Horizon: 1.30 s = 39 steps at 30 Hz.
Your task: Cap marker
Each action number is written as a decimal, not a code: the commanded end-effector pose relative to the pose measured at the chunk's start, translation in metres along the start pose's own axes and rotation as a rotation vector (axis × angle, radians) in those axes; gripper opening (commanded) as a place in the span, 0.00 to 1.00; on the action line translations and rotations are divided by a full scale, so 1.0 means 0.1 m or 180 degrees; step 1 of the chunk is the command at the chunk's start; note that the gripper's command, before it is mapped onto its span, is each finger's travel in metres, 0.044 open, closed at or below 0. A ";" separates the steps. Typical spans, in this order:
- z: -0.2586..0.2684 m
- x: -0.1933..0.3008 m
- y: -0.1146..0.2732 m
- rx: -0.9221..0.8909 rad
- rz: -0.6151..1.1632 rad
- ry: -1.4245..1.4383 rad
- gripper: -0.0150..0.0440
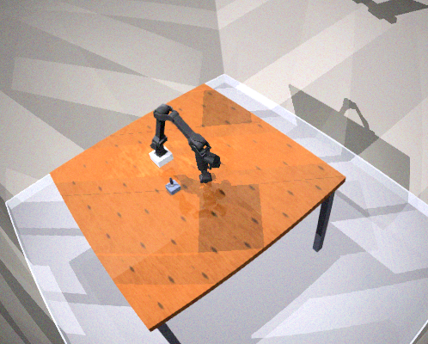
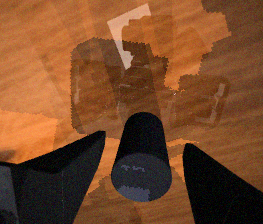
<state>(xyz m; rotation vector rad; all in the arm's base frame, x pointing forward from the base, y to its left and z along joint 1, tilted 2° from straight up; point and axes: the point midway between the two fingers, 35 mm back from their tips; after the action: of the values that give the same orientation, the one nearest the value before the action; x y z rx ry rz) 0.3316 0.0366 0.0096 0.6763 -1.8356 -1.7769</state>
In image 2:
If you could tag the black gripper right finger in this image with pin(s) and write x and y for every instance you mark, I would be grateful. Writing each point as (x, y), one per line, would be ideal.
(217, 195)

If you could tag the black cylinder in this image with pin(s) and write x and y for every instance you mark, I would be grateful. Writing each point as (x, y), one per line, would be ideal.
(141, 170)

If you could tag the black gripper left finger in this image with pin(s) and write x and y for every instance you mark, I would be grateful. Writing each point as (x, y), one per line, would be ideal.
(50, 188)

